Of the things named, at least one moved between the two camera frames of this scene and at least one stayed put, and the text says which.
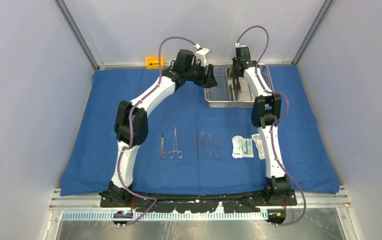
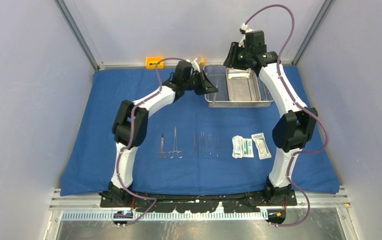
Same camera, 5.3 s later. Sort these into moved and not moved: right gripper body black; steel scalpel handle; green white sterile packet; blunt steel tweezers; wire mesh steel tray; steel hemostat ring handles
Moved: steel scalpel handle; right gripper body black
Not moved: steel hemostat ring handles; wire mesh steel tray; blunt steel tweezers; green white sterile packet
